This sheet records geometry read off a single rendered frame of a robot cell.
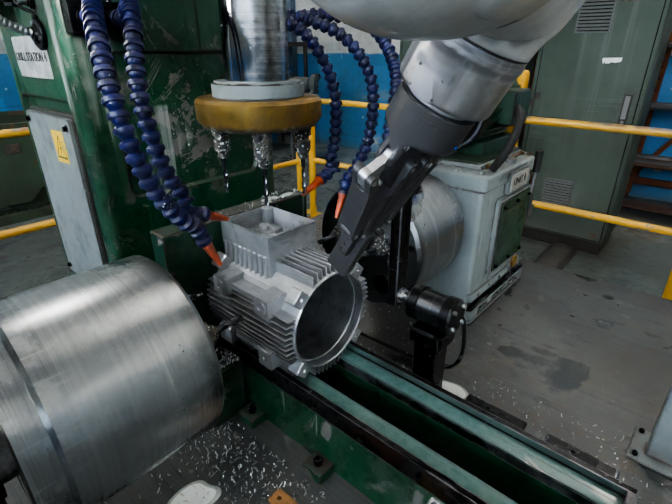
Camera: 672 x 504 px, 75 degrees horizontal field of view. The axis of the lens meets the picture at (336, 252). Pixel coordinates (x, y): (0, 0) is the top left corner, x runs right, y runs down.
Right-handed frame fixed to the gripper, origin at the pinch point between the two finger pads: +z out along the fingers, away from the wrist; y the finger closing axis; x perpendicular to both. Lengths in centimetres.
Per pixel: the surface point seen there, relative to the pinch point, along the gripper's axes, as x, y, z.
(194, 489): 6.0, 17.3, 40.5
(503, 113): -13, -65, -2
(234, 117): -22.3, 1.8, -2.8
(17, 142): -339, -65, 253
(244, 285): -11.3, 1.5, 20.1
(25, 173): -326, -64, 276
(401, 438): 20.2, -1.8, 18.8
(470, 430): 25.7, -9.2, 15.6
